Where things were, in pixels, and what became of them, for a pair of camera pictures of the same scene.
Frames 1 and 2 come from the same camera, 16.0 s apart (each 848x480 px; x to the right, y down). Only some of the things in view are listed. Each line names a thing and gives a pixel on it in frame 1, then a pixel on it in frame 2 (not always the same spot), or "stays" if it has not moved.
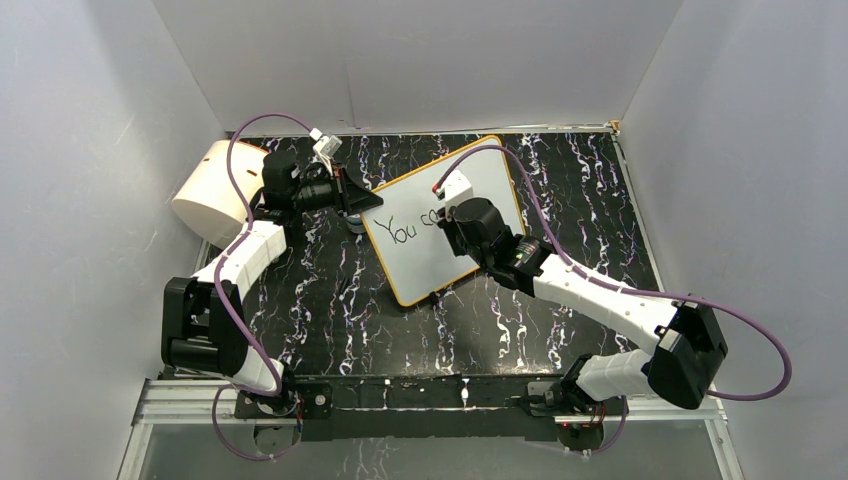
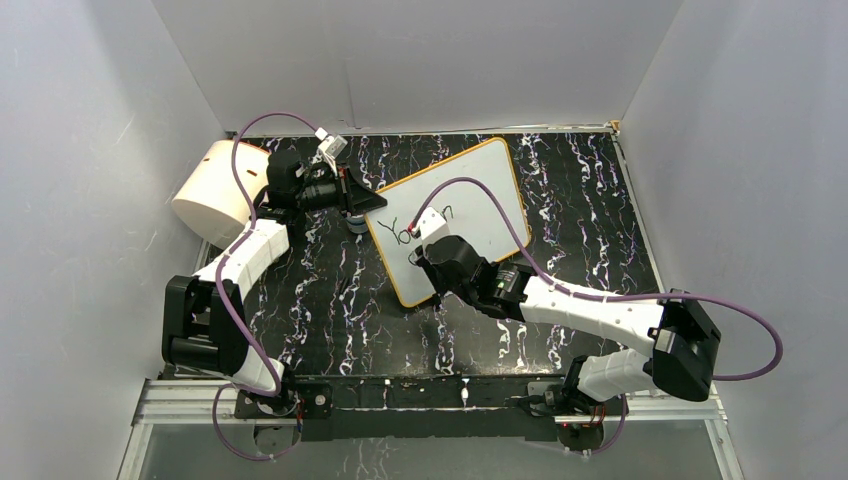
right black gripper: x=449 y=227 -> x=424 y=259
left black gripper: x=349 y=197 stays
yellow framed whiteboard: x=405 y=227 stays
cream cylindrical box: x=207 y=197 stays
